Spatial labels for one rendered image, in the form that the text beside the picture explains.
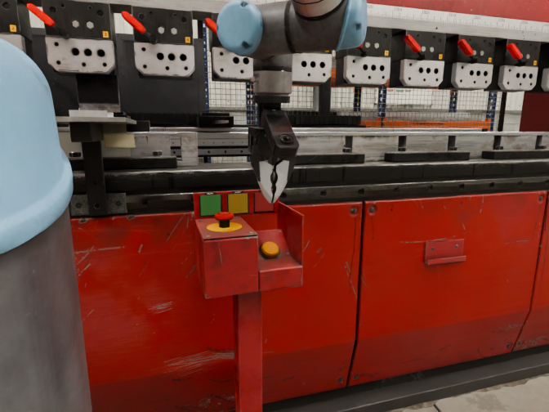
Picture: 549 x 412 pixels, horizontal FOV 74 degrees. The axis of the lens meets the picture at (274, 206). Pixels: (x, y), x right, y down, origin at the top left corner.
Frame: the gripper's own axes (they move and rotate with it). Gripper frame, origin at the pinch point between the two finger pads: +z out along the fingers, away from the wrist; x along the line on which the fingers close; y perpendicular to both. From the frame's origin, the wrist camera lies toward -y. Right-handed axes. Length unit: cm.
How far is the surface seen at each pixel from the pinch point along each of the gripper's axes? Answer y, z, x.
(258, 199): 9.8, 2.9, 0.3
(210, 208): 9.7, 4.3, 11.4
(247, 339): -2.6, 30.9, 5.7
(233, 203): 9.8, 3.5, 6.2
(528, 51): 35, -37, -104
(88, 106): 42, -16, 38
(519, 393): 9, 85, -103
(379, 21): 38, -43, -45
